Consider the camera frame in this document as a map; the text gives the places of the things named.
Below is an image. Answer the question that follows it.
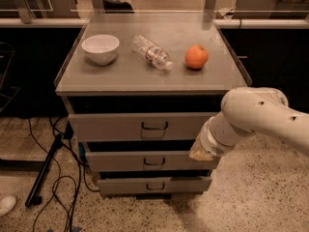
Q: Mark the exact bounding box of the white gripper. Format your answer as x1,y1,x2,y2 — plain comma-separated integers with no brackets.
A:
189,118,235,161

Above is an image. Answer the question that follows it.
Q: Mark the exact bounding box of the grey bottom drawer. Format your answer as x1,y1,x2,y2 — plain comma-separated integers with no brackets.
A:
98,176,211,195

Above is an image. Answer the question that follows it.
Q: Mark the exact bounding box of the grey drawer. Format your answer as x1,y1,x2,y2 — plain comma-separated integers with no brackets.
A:
86,151,220,172
69,112,215,142
98,176,211,195

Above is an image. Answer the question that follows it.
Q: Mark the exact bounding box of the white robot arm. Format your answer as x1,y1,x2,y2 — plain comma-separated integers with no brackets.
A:
189,87,309,161

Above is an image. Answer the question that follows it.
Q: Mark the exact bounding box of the grey top drawer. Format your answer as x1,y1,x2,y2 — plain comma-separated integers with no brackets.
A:
69,112,215,142

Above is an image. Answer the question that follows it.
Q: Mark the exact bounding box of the grey drawer cabinet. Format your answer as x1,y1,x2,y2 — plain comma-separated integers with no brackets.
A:
53,11,253,201

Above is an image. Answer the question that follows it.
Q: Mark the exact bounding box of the grey middle drawer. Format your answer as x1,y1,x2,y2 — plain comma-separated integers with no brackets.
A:
86,151,220,172

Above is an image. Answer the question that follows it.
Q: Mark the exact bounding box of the orange fruit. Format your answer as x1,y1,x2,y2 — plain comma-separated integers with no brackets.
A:
185,44,209,70

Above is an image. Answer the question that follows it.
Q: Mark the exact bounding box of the clear plastic water bottle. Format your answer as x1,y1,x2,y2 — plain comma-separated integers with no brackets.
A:
132,35,174,73

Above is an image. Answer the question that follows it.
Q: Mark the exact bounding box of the white ceramic bowl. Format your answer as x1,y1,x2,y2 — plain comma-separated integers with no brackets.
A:
81,35,120,65

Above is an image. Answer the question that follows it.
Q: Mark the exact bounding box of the black floor stand bar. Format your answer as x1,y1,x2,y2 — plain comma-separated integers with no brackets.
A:
25,134,62,208

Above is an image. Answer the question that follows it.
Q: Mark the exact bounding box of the white shoe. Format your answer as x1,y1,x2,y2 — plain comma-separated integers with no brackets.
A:
0,195,17,217

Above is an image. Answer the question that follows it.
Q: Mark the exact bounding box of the black floor cable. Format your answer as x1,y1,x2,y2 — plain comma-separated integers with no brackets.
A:
27,116,100,232

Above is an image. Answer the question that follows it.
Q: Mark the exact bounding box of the white counter rail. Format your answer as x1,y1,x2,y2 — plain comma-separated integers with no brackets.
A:
0,17,309,30

